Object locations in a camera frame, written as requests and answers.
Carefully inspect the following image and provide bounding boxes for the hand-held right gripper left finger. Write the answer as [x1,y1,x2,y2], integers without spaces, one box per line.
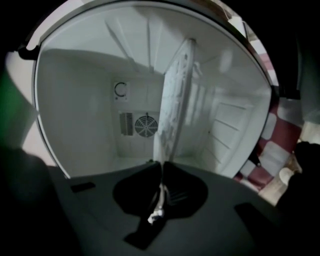
[48,161,163,256]

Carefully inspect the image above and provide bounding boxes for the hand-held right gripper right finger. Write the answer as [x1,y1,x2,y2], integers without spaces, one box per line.
[149,162,296,256]

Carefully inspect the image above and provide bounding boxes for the black mini fridge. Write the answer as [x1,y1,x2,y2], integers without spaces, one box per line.
[7,0,301,183]

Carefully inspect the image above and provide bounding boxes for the round white plate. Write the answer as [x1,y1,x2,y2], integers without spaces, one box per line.
[147,37,197,225]

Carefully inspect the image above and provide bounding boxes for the person's white shoe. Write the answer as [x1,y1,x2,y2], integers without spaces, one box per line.
[278,167,296,186]

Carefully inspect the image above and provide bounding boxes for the red white checkered tablecloth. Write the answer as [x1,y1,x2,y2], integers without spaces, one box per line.
[232,49,303,196]

